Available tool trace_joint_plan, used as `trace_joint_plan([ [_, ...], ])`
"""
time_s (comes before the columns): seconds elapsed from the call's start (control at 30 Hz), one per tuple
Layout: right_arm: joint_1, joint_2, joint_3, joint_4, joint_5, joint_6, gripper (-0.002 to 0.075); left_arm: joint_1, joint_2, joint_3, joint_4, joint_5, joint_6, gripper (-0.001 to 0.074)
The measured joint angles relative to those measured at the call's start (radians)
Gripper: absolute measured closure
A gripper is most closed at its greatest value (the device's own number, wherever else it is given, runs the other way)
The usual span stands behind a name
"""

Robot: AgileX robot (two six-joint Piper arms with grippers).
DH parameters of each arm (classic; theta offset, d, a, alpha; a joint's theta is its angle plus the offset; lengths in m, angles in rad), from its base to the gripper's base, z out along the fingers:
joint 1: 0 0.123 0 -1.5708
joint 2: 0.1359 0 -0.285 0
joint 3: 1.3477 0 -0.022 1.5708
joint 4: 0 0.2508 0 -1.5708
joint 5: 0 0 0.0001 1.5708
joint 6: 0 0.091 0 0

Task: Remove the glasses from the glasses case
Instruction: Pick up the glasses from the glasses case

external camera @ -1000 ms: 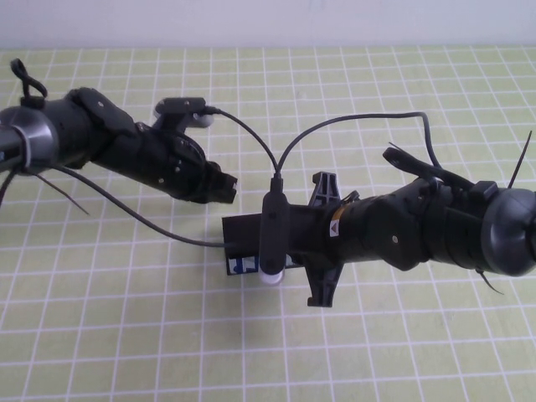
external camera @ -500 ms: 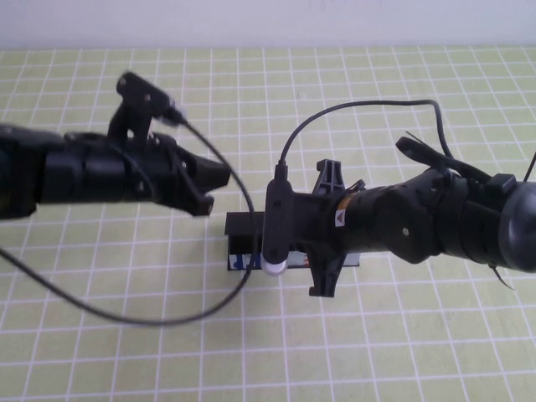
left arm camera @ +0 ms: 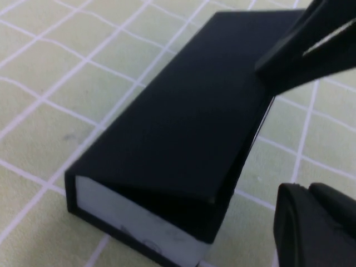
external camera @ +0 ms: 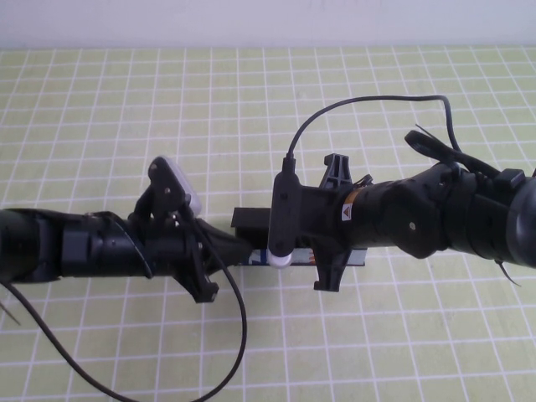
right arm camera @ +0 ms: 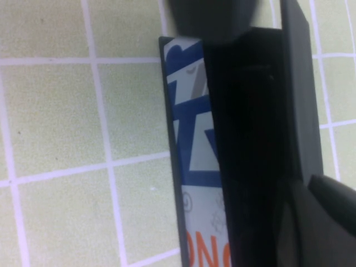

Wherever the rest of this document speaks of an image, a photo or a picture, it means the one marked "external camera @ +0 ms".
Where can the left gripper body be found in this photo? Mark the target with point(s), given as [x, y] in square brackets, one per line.
[171, 247]

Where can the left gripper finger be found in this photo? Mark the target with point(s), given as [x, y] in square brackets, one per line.
[226, 245]

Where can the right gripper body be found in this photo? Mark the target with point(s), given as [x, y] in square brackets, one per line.
[322, 218]

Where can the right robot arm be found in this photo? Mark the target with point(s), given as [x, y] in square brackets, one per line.
[419, 218]

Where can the green grid tablecloth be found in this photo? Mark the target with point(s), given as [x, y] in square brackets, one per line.
[125, 104]

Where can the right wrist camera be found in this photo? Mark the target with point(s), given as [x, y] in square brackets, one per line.
[284, 218]

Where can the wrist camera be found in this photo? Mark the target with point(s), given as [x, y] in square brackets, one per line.
[284, 218]
[173, 184]

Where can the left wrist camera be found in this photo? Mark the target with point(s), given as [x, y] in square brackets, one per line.
[173, 184]

